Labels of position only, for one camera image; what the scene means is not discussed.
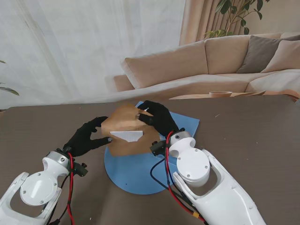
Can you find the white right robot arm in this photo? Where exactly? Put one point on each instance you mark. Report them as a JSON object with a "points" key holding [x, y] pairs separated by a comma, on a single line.
{"points": [[194, 168]]}

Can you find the light wooden coffee table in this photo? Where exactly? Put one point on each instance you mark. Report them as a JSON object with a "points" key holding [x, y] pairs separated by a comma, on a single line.
{"points": [[194, 96]]}

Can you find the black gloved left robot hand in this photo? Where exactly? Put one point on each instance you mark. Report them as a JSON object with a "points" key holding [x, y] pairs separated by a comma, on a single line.
{"points": [[82, 140]]}

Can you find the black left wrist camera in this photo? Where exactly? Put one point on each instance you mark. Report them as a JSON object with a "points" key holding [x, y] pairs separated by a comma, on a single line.
{"points": [[81, 169]]}

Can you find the grey sofa cushion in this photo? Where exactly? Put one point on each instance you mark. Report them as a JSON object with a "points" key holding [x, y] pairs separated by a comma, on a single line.
{"points": [[257, 54]]}

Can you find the brown paper envelope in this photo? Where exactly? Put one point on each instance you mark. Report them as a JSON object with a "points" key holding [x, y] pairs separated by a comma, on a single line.
{"points": [[124, 119]]}

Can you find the dark green long-leaf plant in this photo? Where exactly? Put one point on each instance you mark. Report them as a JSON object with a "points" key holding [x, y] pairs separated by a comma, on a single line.
{"points": [[10, 90]]}

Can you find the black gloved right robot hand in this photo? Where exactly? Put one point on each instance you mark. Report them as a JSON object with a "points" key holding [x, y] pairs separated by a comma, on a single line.
{"points": [[164, 119]]}

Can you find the white sheer curtain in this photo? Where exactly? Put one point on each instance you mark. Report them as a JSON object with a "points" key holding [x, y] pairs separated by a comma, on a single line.
{"points": [[70, 47]]}

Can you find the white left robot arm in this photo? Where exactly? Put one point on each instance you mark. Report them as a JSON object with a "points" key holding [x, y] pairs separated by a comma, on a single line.
{"points": [[39, 187]]}

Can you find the beige pleated curtain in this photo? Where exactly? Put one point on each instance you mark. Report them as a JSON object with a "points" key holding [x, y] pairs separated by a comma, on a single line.
{"points": [[194, 21]]}

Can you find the round wooden bowl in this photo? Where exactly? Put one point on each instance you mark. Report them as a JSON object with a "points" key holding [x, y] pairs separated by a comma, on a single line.
{"points": [[220, 94]]}

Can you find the beige sofa cushion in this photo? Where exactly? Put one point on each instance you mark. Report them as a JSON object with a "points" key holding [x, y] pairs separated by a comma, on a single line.
{"points": [[286, 56]]}

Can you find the green leafy tall plant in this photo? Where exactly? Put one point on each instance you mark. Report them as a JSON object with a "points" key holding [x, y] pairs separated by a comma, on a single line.
{"points": [[225, 5]]}

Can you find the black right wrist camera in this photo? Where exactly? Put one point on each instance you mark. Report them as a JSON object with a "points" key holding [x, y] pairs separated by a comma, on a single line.
{"points": [[158, 148]]}

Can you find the beige sofa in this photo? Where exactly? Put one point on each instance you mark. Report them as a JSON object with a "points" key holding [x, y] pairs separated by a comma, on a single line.
{"points": [[168, 63]]}

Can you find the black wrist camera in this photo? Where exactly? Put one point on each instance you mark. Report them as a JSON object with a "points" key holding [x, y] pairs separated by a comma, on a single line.
{"points": [[81, 169], [158, 148]]}

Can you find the white letter paper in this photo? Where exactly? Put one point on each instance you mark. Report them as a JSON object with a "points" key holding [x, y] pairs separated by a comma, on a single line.
{"points": [[129, 136]]}

